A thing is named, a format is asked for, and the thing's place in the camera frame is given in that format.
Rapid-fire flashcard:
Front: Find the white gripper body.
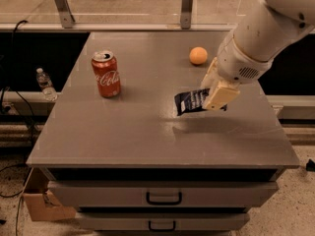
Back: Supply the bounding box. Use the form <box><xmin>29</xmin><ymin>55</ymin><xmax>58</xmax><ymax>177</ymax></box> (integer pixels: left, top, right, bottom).
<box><xmin>217</xmin><ymin>30</ymin><xmax>274</xmax><ymax>84</ymax></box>

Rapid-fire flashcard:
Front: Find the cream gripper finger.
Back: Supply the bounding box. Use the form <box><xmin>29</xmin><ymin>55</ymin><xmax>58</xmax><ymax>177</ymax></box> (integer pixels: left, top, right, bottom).
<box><xmin>203</xmin><ymin>80</ymin><xmax>240</xmax><ymax>110</ymax></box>
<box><xmin>201</xmin><ymin>57</ymin><xmax>219</xmax><ymax>89</ymax></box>

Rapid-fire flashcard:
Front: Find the dark blue rxbar wrapper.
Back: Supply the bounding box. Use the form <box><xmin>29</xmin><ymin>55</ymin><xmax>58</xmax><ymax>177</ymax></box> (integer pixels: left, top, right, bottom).
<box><xmin>173</xmin><ymin>88</ymin><xmax>228</xmax><ymax>117</ymax></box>

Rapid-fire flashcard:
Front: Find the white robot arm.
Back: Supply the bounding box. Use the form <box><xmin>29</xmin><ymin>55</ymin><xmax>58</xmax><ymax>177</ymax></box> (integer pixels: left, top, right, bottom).
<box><xmin>201</xmin><ymin>0</ymin><xmax>315</xmax><ymax>110</ymax></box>

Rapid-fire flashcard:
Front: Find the red coca-cola can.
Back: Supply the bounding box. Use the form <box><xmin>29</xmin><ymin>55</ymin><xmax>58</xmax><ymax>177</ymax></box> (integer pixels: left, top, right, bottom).
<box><xmin>92</xmin><ymin>50</ymin><xmax>121</xmax><ymax>97</ymax></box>

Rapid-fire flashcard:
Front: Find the orange fruit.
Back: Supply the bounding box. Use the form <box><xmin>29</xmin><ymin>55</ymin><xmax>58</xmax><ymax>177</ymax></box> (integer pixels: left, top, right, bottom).
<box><xmin>189</xmin><ymin>47</ymin><xmax>208</xmax><ymax>65</ymax></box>

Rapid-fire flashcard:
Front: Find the black object on floor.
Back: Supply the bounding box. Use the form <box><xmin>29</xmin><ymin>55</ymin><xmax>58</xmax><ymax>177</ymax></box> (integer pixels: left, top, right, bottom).
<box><xmin>306</xmin><ymin>159</ymin><xmax>315</xmax><ymax>172</ymax></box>

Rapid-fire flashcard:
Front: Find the grey drawer cabinet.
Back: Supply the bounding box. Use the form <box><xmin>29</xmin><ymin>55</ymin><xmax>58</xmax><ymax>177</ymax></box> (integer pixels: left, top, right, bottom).
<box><xmin>28</xmin><ymin>31</ymin><xmax>298</xmax><ymax>236</ymax></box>

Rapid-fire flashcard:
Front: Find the lower grey drawer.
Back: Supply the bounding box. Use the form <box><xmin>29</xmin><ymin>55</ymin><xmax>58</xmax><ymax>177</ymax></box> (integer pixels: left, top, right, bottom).
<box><xmin>76</xmin><ymin>212</ymin><xmax>249</xmax><ymax>232</ymax></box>

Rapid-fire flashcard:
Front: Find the grey drawer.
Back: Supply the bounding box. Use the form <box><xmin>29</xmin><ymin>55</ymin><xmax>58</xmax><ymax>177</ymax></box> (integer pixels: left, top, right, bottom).
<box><xmin>48</xmin><ymin>181</ymin><xmax>279</xmax><ymax>208</ymax></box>
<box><xmin>76</xmin><ymin>212</ymin><xmax>249</xmax><ymax>232</ymax></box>

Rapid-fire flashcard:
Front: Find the clear plastic water bottle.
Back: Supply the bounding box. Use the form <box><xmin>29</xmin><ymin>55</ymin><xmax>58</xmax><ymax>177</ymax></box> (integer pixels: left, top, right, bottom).
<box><xmin>36</xmin><ymin>68</ymin><xmax>58</xmax><ymax>101</ymax></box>

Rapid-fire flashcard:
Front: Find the upper grey drawer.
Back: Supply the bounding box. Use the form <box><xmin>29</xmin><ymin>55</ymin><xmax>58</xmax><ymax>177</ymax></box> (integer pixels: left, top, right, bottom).
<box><xmin>48</xmin><ymin>181</ymin><xmax>279</xmax><ymax>208</ymax></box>

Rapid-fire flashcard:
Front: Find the brown cardboard box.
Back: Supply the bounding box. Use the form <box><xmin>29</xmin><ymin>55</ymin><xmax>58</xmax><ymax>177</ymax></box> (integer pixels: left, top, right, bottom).
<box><xmin>23</xmin><ymin>169</ymin><xmax>76</xmax><ymax>221</ymax></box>

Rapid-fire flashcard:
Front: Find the black upper drawer handle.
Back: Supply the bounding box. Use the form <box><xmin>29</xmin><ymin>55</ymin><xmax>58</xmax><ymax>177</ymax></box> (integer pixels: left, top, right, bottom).
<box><xmin>146</xmin><ymin>192</ymin><xmax>183</xmax><ymax>206</ymax></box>

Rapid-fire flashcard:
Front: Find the black drawer handle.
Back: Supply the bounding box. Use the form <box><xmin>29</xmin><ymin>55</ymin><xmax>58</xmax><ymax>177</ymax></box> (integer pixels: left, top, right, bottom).
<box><xmin>148</xmin><ymin>221</ymin><xmax>176</xmax><ymax>232</ymax></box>
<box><xmin>146</xmin><ymin>192</ymin><xmax>183</xmax><ymax>206</ymax></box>

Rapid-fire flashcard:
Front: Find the black lower drawer handle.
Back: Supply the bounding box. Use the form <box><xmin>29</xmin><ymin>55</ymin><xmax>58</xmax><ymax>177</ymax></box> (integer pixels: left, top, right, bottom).
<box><xmin>148</xmin><ymin>221</ymin><xmax>176</xmax><ymax>232</ymax></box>

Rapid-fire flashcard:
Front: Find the left metal railing bracket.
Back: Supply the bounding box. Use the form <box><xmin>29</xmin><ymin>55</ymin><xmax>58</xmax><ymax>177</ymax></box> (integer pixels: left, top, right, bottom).
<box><xmin>54</xmin><ymin>0</ymin><xmax>75</xmax><ymax>29</ymax></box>

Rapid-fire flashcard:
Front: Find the black cable on left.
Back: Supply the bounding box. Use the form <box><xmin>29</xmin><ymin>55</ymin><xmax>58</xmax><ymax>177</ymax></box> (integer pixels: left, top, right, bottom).
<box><xmin>0</xmin><ymin>19</ymin><xmax>40</xmax><ymax>236</ymax></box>

